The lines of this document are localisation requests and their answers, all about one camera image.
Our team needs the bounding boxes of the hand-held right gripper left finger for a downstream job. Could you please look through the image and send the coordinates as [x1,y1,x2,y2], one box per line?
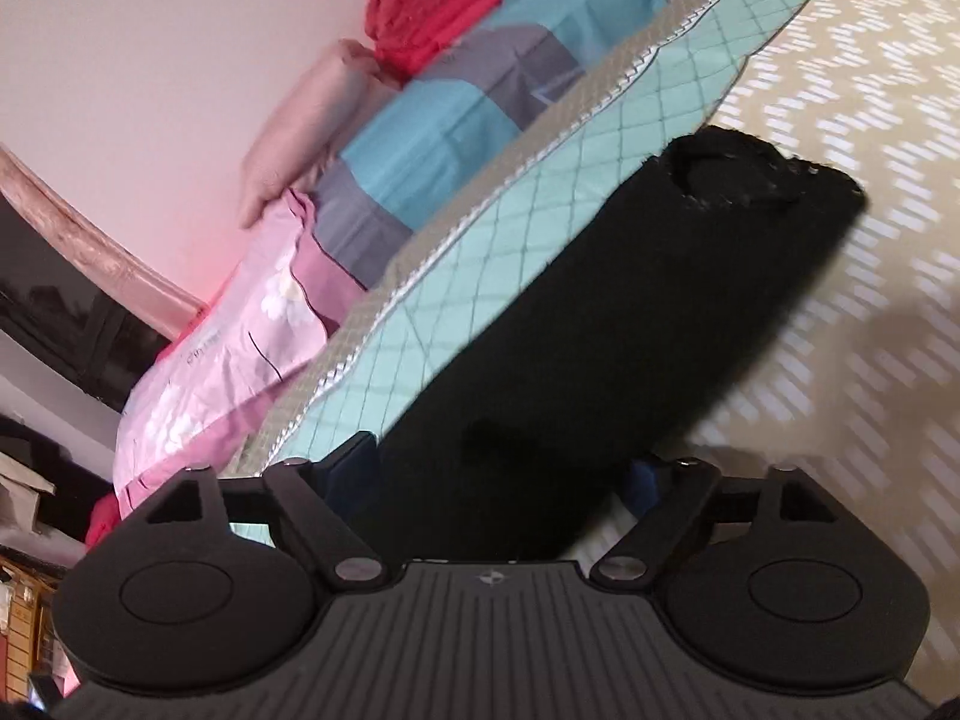
[145,430,389,589]

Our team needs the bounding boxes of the red clothes pile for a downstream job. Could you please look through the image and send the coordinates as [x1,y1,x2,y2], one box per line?
[84,493,122,550]

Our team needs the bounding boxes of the blue and grey patchwork pillow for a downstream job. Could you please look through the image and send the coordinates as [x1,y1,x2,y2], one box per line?
[296,0,676,290]

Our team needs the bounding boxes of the pinkish stone window ledge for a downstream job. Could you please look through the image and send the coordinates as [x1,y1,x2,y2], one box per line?
[0,144,212,325]

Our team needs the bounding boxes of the orange wooden cabinet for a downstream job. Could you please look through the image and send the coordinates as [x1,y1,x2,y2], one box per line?
[0,544,68,680]

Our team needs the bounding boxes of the plain pale pink pillow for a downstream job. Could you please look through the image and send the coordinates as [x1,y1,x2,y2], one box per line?
[238,39,398,232]

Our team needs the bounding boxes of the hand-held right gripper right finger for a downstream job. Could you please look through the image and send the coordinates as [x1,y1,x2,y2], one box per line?
[590,456,839,587]

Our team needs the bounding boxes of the patterned teal and beige quilt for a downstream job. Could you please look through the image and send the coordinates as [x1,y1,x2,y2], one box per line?
[221,0,960,706]

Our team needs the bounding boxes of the cardboard box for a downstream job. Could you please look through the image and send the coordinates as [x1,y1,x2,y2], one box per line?
[0,457,57,535]

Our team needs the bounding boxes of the red fleece blanket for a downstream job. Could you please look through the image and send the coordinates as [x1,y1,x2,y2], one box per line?
[364,0,505,82]

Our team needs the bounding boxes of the dark window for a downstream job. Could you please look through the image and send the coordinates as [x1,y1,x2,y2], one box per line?
[0,199,175,415]

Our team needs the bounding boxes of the black pants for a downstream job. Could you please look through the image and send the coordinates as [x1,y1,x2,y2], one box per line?
[375,127,868,565]

